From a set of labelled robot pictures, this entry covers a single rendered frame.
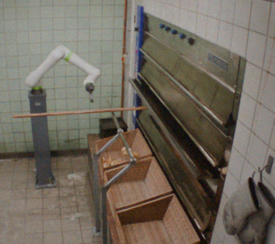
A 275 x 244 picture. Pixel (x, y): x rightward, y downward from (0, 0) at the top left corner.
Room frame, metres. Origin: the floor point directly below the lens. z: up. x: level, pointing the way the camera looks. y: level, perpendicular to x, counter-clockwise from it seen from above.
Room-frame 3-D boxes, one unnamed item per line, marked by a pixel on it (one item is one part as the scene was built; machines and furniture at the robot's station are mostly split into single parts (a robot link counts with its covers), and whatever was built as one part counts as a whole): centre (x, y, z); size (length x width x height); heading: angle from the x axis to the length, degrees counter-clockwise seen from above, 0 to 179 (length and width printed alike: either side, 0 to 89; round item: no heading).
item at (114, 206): (2.32, -0.02, 0.72); 0.56 x 0.49 x 0.28; 15
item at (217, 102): (2.42, -0.27, 1.80); 1.79 x 0.11 x 0.19; 15
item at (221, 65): (2.43, -0.29, 1.99); 1.80 x 0.08 x 0.21; 15
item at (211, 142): (2.42, -0.27, 1.54); 1.79 x 0.11 x 0.19; 15
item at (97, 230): (2.57, 0.29, 0.59); 1.27 x 0.31 x 1.17; 15
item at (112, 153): (2.90, 0.14, 0.72); 0.56 x 0.49 x 0.28; 15
